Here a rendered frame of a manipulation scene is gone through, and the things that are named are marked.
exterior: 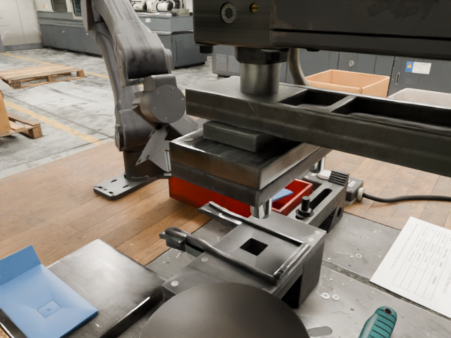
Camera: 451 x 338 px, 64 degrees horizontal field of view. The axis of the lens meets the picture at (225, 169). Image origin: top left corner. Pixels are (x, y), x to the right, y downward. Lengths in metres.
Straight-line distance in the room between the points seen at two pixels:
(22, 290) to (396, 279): 0.50
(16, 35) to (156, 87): 11.29
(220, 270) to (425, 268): 0.33
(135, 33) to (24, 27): 11.24
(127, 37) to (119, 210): 0.31
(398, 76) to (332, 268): 4.47
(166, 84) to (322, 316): 0.38
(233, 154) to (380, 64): 4.75
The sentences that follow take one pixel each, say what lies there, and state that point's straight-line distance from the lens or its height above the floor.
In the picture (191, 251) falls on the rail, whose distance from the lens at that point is 0.47.
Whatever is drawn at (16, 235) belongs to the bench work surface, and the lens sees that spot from 0.71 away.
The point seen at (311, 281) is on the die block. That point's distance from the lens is 0.51.
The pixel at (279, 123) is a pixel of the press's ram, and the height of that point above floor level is 1.17.
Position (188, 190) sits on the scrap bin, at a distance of 0.68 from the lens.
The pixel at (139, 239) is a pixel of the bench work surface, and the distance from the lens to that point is 0.62.
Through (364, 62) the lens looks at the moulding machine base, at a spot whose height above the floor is 0.53.
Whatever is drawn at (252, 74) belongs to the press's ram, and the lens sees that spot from 0.33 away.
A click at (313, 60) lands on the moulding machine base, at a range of 5.38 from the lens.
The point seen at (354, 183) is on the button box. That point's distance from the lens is 0.75.
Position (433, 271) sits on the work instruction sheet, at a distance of 0.62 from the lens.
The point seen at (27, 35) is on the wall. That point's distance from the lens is 11.89.
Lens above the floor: 1.26
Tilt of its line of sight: 25 degrees down
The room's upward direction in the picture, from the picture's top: straight up
